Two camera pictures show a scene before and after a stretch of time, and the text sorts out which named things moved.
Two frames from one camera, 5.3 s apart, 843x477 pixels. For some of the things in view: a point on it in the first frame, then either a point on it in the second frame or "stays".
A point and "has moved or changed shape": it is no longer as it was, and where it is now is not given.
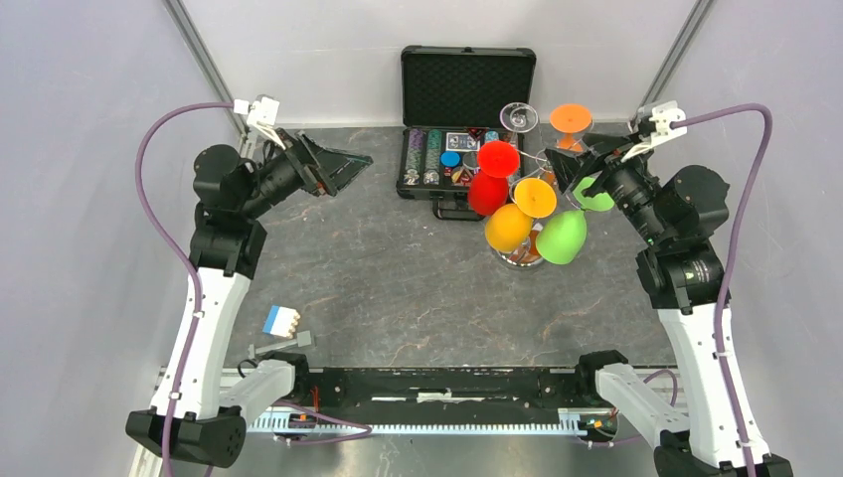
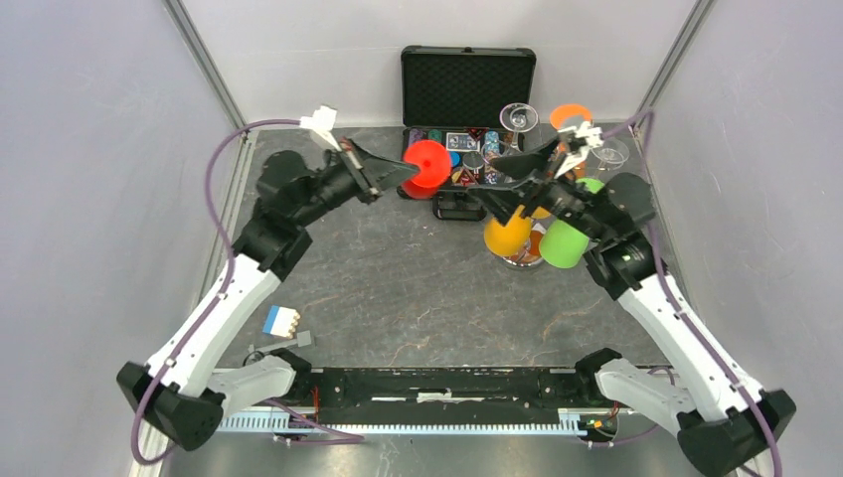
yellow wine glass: x=509 y=227 stays
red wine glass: x=488 y=191 has moved or changed shape
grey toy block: x=303 y=339 stays
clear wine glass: x=518 y=117 stays
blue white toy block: x=281 y=321 stays
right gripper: x=605 y=152 -> x=503 y=201
